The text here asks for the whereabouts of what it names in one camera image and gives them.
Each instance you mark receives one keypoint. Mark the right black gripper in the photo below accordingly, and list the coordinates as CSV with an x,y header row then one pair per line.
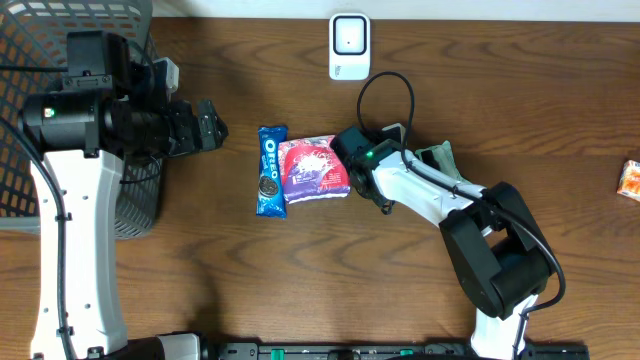
x,y
343,143

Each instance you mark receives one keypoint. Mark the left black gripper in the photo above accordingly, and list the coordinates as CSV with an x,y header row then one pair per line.
x,y
189,133

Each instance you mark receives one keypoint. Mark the teal wet wipes packet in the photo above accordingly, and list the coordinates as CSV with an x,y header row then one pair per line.
x,y
441,158

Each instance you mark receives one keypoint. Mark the blue Oreo cookie pack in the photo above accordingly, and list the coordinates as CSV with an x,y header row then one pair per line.
x,y
270,201

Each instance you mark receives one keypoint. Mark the orange pocket tissue pack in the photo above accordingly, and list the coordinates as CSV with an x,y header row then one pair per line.
x,y
629,182

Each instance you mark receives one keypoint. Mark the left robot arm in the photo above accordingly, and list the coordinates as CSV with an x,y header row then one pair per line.
x,y
109,110

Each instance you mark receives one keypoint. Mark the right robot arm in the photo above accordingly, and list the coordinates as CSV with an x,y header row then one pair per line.
x,y
500,258

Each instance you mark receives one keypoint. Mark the white barcode scanner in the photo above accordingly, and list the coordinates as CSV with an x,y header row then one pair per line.
x,y
349,47

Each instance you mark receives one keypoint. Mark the grey plastic mesh basket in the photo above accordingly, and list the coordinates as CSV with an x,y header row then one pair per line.
x,y
33,34

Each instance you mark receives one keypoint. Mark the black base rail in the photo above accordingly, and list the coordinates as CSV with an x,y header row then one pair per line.
x,y
451,350

